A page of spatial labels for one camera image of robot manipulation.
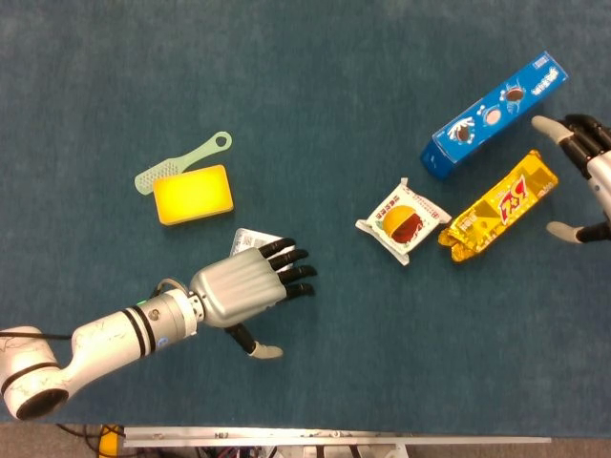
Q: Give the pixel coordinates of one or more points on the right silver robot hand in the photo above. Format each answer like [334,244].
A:
[601,191]

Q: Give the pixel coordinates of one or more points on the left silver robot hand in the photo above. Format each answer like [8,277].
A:
[238,286]

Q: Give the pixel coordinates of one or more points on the clear plastic box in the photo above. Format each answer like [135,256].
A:
[248,238]

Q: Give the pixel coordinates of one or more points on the yellow sponge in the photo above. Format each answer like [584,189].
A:
[193,195]

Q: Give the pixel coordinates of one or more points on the yellow snack bag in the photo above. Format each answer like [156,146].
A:
[501,207]

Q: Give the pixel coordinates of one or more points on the blue cookie box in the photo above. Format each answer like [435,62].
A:
[491,117]

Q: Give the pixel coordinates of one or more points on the green plastic brush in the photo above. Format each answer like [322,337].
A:
[191,155]

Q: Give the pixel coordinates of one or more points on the white burger snack packet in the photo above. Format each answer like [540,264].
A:
[403,222]

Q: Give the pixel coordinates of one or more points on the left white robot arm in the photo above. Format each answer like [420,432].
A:
[105,336]

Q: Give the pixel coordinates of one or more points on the teal carpet table cover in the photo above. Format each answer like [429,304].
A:
[382,358]

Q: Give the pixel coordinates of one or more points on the yellow floor block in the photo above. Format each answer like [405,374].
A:
[110,441]

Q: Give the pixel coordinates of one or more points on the wiring under table rail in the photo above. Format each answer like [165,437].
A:
[296,452]

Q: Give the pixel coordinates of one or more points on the aluminium table rail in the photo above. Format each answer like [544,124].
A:
[334,436]

